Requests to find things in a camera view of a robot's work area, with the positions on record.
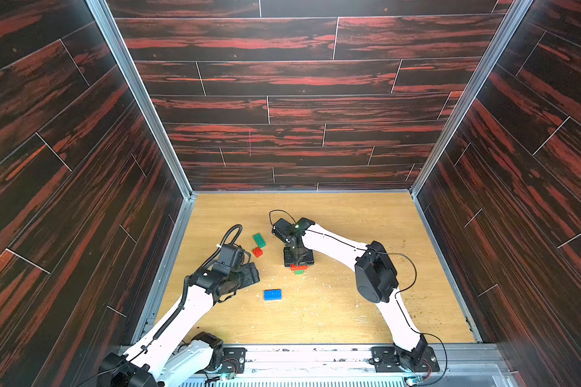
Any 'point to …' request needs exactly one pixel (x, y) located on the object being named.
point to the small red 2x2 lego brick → (257, 251)
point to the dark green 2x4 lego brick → (260, 240)
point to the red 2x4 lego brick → (294, 268)
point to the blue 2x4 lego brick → (273, 295)
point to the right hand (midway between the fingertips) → (298, 261)
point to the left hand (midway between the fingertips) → (252, 275)
